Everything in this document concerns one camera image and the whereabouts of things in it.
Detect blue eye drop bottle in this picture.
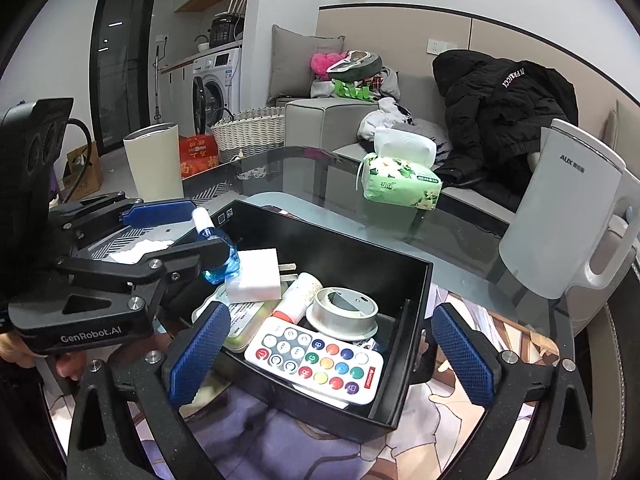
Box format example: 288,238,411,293
192,207,240,285

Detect green plastic case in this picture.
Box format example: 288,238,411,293
191,284,280,353

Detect white remote colourful buttons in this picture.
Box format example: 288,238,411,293
244,316,384,405

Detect white power adapter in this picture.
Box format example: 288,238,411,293
224,248,296,304

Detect white tube orange cap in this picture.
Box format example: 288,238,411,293
271,272,322,324

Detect silver round tin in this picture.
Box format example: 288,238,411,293
306,287,378,341

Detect person's left hand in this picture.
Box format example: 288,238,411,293
0,331,89,382

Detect crumpled white tissue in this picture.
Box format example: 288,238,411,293
106,240,172,264

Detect cream steel tumbler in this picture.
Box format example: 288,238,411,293
124,122,184,202

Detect red gift box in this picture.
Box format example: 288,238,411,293
179,134,219,179

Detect anime print desk mat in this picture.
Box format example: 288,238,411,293
44,278,561,480

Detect white wicker basket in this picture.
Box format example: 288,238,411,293
212,106,285,153

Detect black cardboard box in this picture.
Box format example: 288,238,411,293
205,200,433,442

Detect white washing machine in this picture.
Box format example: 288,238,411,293
192,46,242,134

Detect grey cushion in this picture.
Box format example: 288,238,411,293
267,25,345,104

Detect white electric kettle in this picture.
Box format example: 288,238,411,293
499,118,639,300

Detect green tissue pack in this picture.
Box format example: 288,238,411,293
356,153,442,211

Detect pink plush toy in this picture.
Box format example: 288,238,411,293
310,52,346,80

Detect black puffer jacket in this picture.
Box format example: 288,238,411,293
432,50,579,194

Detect grey sofa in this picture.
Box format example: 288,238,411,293
269,6,640,336

